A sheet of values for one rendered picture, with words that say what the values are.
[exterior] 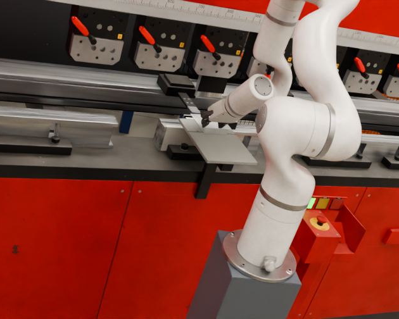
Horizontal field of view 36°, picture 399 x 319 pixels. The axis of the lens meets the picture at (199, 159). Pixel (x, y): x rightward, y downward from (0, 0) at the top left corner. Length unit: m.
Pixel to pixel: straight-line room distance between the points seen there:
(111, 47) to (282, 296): 0.87
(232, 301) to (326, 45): 0.63
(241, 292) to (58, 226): 0.76
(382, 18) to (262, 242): 1.08
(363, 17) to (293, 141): 0.98
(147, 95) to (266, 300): 1.03
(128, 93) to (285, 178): 1.03
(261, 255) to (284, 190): 0.18
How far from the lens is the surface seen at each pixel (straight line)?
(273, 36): 1.74
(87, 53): 1.86
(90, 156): 1.98
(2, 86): 2.17
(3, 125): 1.94
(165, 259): 2.27
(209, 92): 2.10
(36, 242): 2.07
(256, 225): 1.45
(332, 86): 1.40
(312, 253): 2.20
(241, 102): 1.85
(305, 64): 1.41
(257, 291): 1.51
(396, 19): 2.31
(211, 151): 1.94
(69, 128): 1.98
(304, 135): 1.32
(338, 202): 2.33
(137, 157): 2.04
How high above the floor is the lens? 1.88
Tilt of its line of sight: 28 degrees down
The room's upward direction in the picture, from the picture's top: 18 degrees clockwise
